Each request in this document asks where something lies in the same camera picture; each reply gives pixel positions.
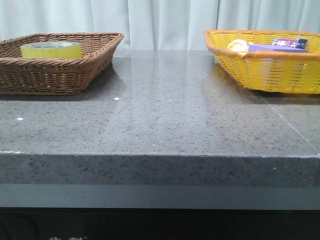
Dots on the yellow tape roll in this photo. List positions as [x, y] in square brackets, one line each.
[52, 50]

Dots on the white curtain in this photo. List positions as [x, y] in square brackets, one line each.
[161, 25]

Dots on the croissant bread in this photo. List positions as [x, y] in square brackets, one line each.
[239, 45]

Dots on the brown wicker basket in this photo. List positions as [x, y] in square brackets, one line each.
[52, 76]

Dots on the purple foam block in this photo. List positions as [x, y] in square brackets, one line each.
[274, 48]

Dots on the yellow woven basket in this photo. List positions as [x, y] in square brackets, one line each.
[269, 71]

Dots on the colourful snack packet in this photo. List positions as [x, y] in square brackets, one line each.
[299, 43]

